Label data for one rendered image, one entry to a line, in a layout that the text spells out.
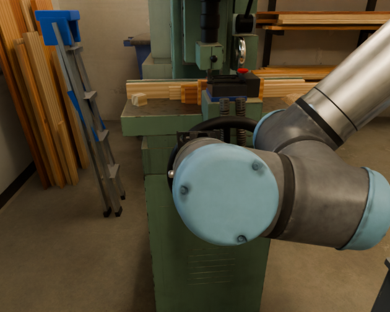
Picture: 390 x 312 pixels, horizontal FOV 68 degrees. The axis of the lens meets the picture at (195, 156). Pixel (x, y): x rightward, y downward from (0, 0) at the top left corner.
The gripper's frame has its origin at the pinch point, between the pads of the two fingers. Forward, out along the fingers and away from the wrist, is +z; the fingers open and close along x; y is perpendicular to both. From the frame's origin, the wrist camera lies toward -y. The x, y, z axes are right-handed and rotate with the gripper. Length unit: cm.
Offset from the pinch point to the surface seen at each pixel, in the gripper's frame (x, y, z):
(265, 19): -85, 95, 204
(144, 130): 11.9, 6.5, 22.8
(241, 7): -22, 47, 44
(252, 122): -13.6, 7.8, 2.6
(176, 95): 2.2, 17.2, 35.4
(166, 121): 5.5, 8.7, 22.0
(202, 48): -5.8, 29.6, 26.7
